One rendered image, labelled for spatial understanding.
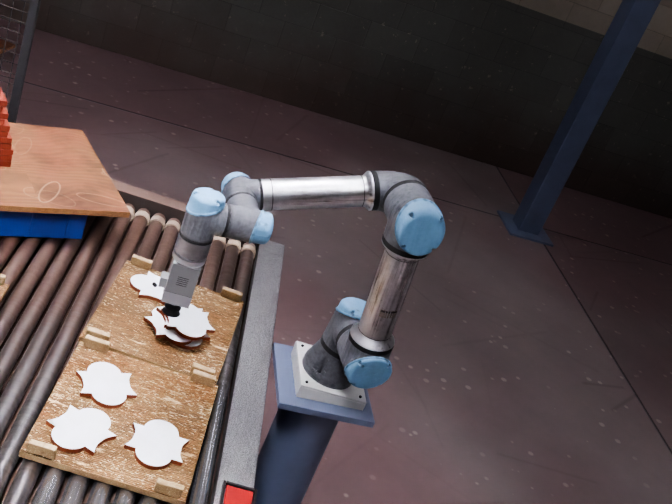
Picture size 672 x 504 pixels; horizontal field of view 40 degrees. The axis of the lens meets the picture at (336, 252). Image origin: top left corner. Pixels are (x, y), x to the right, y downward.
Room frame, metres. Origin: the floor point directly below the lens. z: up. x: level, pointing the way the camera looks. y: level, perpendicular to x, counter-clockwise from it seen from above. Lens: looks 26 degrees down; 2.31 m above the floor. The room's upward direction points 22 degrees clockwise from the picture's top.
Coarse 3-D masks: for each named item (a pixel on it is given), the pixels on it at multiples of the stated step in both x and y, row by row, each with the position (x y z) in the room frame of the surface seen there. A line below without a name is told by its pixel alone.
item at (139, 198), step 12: (120, 192) 2.56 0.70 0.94; (132, 192) 2.58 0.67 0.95; (144, 192) 2.61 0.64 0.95; (132, 204) 2.57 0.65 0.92; (144, 204) 2.58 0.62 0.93; (156, 204) 2.58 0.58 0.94; (168, 204) 2.60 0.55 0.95; (180, 204) 2.63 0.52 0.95; (168, 216) 2.59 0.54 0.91; (180, 216) 2.60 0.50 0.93
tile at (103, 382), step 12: (84, 372) 1.68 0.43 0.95; (96, 372) 1.69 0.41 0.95; (108, 372) 1.71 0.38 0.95; (120, 372) 1.73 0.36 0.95; (84, 384) 1.64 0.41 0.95; (96, 384) 1.66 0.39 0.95; (108, 384) 1.67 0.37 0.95; (120, 384) 1.69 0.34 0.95; (84, 396) 1.62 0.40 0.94; (96, 396) 1.62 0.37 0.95; (108, 396) 1.63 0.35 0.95; (120, 396) 1.65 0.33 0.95; (132, 396) 1.67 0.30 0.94
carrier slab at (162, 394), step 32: (96, 352) 1.78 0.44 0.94; (64, 384) 1.63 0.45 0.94; (160, 384) 1.76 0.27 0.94; (192, 384) 1.80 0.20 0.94; (128, 416) 1.61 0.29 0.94; (160, 416) 1.65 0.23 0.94; (192, 416) 1.69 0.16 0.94; (96, 448) 1.48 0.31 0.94; (192, 448) 1.59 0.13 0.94; (128, 480) 1.43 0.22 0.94
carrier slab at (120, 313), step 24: (120, 288) 2.07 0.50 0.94; (96, 312) 1.93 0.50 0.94; (120, 312) 1.97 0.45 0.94; (144, 312) 2.01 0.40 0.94; (216, 312) 2.14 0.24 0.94; (240, 312) 2.19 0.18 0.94; (120, 336) 1.87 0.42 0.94; (144, 336) 1.91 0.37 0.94; (216, 336) 2.03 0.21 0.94; (144, 360) 1.83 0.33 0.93; (168, 360) 1.86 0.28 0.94; (192, 360) 1.89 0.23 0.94; (216, 360) 1.93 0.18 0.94
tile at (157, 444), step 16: (144, 432) 1.57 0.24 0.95; (160, 432) 1.59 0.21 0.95; (176, 432) 1.61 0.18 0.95; (128, 448) 1.51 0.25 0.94; (144, 448) 1.52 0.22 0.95; (160, 448) 1.54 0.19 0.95; (176, 448) 1.56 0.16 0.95; (144, 464) 1.48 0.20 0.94; (160, 464) 1.49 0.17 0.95; (176, 464) 1.52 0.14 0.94
